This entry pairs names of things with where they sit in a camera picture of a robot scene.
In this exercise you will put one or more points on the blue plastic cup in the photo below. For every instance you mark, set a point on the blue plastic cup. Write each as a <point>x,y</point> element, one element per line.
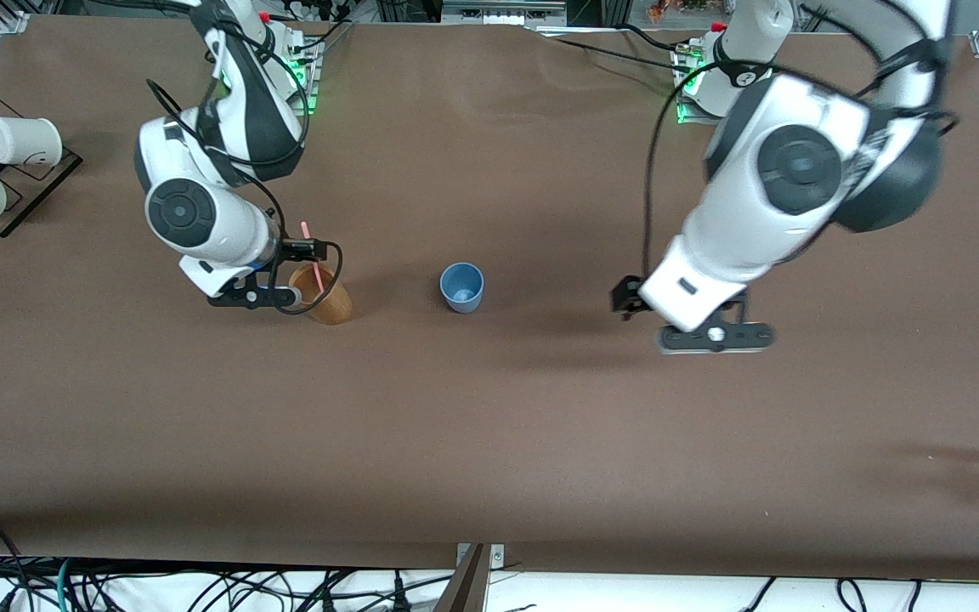
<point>461,289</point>

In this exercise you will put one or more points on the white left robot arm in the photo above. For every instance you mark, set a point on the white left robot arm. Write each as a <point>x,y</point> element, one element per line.
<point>744,212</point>

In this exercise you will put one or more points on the black cup rack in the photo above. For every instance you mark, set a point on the black cup rack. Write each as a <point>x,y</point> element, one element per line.
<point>9,225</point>

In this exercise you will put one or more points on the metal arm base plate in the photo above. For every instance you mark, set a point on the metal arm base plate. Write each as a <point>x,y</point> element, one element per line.
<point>687,117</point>
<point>313,85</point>

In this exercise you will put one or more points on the brown table cover mat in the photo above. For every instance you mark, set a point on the brown table cover mat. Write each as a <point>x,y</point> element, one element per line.
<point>540,408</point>

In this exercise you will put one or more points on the pink straw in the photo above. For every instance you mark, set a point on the pink straw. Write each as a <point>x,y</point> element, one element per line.
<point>318,276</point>

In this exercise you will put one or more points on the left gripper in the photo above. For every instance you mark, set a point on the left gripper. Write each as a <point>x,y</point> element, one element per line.
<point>625,297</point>

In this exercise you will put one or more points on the grey network box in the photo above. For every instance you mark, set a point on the grey network box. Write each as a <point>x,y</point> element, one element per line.
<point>502,13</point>

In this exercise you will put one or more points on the grey metal bracket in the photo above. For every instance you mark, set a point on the grey metal bracket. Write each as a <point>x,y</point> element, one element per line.
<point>466,586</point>

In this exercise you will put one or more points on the white cup with printed face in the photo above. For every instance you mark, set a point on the white cup with printed face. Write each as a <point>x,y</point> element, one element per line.
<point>26,140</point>

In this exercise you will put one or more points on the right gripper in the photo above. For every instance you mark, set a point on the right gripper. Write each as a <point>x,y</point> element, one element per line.
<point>297,250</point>

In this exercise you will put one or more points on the brown wooden cup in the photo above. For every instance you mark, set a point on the brown wooden cup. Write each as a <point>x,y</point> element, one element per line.
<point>336,308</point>

